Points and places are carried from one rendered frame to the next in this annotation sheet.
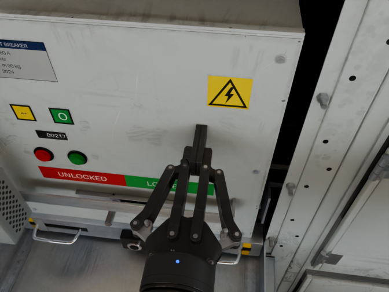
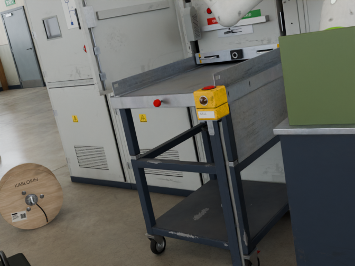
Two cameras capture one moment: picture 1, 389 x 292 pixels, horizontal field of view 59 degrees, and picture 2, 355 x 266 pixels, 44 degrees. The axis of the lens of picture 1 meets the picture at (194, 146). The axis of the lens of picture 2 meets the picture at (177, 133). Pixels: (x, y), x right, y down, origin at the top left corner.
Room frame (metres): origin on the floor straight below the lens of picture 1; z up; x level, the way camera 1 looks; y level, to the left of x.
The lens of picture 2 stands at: (-1.81, -0.79, 1.14)
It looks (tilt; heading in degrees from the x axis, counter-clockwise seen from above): 15 degrees down; 33
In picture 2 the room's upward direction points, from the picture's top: 11 degrees counter-clockwise
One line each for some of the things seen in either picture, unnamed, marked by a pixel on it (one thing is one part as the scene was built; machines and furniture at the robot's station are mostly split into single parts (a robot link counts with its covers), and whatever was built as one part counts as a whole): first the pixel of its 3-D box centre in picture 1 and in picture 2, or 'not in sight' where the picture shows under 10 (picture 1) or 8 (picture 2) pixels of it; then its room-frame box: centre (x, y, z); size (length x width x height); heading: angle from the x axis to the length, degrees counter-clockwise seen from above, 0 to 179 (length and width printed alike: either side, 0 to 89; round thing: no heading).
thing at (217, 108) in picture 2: not in sight; (211, 103); (-0.55, -0.14, 0.85); 0.08 x 0.08 x 0.10; 82
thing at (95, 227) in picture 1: (139, 225); (239, 53); (0.38, 0.12, 0.89); 0.54 x 0.05 x 0.06; 83
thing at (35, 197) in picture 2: not in sight; (29, 195); (-0.06, 1.55, 0.20); 0.40 x 0.22 x 0.40; 144
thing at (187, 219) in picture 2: not in sight; (217, 152); (0.03, 0.17, 0.46); 0.64 x 0.58 x 0.66; 172
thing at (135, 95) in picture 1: (119, 159); (230, 5); (0.36, 0.12, 1.15); 0.48 x 0.01 x 0.48; 83
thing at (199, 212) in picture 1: (200, 205); not in sight; (0.22, -0.01, 1.23); 0.11 x 0.01 x 0.04; 171
